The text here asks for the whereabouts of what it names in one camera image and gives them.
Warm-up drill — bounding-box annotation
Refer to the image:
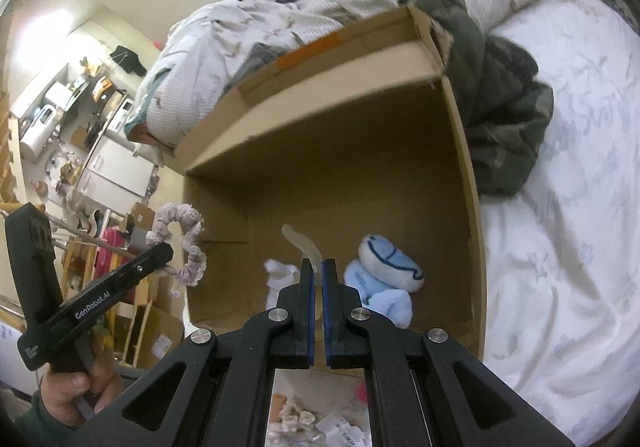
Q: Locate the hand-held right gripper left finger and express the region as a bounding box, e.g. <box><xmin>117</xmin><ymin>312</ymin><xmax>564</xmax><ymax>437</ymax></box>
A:
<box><xmin>70</xmin><ymin>258</ymin><xmax>316</xmax><ymax>447</ymax></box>

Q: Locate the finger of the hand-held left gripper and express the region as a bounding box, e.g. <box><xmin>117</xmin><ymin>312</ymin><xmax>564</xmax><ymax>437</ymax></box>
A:
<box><xmin>135</xmin><ymin>243</ymin><xmax>175</xmax><ymax>282</ymax></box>

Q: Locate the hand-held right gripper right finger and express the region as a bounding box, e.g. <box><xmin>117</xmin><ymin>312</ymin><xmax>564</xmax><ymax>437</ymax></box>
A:
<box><xmin>323</xmin><ymin>258</ymin><xmax>577</xmax><ymax>447</ymax></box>

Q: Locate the lavender fabric scrunchie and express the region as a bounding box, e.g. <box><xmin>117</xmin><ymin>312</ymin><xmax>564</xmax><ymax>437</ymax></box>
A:
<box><xmin>147</xmin><ymin>203</ymin><xmax>207</xmax><ymax>289</ymax></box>

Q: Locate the translucent soft silicone piece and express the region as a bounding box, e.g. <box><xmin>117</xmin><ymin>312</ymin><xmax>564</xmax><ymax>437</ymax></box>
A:
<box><xmin>281</xmin><ymin>224</ymin><xmax>326</xmax><ymax>279</ymax></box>

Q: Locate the brown cardboard box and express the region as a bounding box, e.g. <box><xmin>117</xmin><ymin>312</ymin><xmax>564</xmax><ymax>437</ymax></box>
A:
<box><xmin>169</xmin><ymin>4</ymin><xmax>489</xmax><ymax>364</ymax></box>

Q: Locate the person's left forearm green sleeve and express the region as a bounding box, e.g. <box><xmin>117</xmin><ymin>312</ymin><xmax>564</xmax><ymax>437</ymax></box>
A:
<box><xmin>0</xmin><ymin>389</ymin><xmax>83</xmax><ymax>447</ymax></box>

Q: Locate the person's left hand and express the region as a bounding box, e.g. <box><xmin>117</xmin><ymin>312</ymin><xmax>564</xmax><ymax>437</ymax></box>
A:
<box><xmin>31</xmin><ymin>352</ymin><xmax>124</xmax><ymax>429</ymax></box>

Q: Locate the white sock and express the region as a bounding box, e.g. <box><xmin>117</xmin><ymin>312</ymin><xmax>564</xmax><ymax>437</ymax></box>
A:
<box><xmin>263</xmin><ymin>257</ymin><xmax>302</xmax><ymax>309</ymax></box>

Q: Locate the pink bag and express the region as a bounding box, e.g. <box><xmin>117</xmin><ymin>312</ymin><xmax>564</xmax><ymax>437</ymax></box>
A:
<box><xmin>90</xmin><ymin>227</ymin><xmax>130</xmax><ymax>300</ymax></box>

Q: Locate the light blue plush toy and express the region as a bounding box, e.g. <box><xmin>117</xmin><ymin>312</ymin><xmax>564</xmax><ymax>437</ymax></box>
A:
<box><xmin>344</xmin><ymin>234</ymin><xmax>427</xmax><ymax>329</ymax></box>

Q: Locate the flat cardboard box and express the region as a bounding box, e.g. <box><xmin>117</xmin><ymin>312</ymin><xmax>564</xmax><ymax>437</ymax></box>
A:
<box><xmin>117</xmin><ymin>299</ymin><xmax>186</xmax><ymax>370</ymax></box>

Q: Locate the white refrigerator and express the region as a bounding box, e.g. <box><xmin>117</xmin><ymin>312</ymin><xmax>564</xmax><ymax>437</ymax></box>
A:
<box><xmin>75</xmin><ymin>97</ymin><xmax>157</xmax><ymax>208</ymax></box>

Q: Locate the white kitchen appliance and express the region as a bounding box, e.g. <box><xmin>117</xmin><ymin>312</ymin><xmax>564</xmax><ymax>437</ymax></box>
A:
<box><xmin>19</xmin><ymin>104</ymin><xmax>58</xmax><ymax>162</ymax></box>

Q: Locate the black hanging garment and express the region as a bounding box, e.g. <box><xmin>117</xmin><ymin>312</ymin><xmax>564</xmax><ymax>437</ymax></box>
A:
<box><xmin>110</xmin><ymin>45</ymin><xmax>148</xmax><ymax>76</ymax></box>

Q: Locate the white bed sheet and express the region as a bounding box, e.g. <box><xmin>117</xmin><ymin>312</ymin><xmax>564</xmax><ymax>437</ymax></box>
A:
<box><xmin>480</xmin><ymin>0</ymin><xmax>640</xmax><ymax>438</ymax></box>

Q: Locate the camouflage green garment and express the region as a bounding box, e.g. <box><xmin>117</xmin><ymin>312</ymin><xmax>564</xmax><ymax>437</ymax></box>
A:
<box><xmin>400</xmin><ymin>0</ymin><xmax>556</xmax><ymax>198</ymax></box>

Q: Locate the white floral duvet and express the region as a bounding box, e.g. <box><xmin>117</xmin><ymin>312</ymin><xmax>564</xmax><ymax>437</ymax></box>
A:
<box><xmin>125</xmin><ymin>0</ymin><xmax>561</xmax><ymax>150</ymax></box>

